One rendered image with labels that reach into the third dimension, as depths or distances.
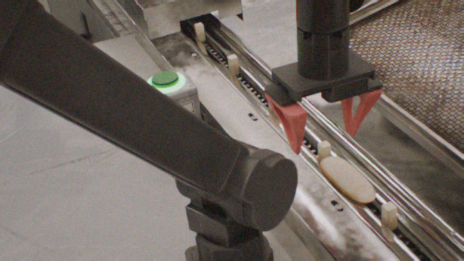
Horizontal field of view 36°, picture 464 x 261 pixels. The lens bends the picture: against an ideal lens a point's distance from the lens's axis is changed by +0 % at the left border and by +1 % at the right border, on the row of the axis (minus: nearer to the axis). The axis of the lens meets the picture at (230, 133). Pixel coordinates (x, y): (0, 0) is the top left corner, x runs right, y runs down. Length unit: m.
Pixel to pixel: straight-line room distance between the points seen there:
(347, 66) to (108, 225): 0.35
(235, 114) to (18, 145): 0.33
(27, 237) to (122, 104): 0.43
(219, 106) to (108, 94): 0.51
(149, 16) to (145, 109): 0.67
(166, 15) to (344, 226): 0.57
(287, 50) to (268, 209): 0.57
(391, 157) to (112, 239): 0.38
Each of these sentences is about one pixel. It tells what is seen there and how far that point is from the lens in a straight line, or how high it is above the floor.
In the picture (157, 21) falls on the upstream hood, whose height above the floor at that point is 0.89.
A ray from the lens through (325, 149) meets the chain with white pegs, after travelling 0.91.
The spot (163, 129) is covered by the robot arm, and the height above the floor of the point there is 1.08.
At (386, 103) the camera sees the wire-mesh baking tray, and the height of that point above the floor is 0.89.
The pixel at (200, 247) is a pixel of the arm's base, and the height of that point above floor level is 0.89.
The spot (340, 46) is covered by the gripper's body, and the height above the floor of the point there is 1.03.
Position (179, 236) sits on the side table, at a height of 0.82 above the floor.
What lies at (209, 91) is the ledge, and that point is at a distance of 1.06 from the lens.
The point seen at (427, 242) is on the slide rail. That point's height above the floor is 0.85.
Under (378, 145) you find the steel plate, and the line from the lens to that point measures 0.99.
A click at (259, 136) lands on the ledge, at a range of 0.95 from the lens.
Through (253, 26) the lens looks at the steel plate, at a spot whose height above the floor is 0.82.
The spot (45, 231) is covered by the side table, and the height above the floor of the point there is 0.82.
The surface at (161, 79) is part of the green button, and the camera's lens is 1.02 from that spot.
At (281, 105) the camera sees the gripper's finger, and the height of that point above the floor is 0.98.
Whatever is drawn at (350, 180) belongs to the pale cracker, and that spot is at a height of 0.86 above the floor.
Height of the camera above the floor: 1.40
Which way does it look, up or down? 34 degrees down
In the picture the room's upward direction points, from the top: 7 degrees counter-clockwise
